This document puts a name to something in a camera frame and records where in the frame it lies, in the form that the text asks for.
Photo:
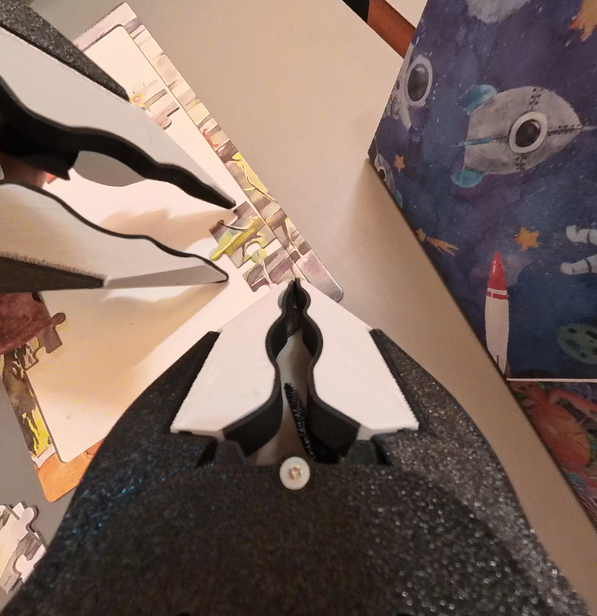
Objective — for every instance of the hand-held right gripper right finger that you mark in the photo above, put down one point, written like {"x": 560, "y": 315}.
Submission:
{"x": 366, "y": 380}

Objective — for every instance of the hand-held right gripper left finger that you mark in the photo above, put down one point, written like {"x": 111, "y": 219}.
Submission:
{"x": 231, "y": 380}

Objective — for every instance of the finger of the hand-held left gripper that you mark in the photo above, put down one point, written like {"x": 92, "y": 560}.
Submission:
{"x": 87, "y": 96}
{"x": 87, "y": 250}

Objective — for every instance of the yellow and grey puzzle piece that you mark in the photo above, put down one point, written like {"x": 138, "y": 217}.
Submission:
{"x": 149, "y": 106}

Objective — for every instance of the brown puzzle piece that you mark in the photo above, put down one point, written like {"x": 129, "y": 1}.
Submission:
{"x": 19, "y": 322}

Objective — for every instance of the cardboard puzzle frame tray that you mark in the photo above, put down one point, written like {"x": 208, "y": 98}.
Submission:
{"x": 111, "y": 361}

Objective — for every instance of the white-backed grey corner puzzle piece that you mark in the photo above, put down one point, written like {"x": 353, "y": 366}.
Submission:
{"x": 289, "y": 269}

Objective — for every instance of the white-backed yellow-green puzzle piece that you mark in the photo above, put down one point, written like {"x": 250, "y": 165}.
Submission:
{"x": 241, "y": 238}

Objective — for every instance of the pile of puzzle pieces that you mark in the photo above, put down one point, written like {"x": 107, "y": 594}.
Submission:
{"x": 14, "y": 544}

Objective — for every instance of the printed puzzle box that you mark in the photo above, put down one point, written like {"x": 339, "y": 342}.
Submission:
{"x": 495, "y": 192}

